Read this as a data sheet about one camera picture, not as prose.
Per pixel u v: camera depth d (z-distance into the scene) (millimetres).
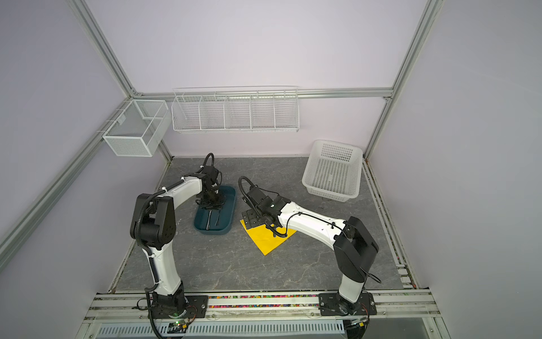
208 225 940
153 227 533
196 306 735
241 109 965
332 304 740
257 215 760
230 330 643
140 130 984
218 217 964
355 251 447
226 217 992
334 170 1154
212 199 866
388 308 741
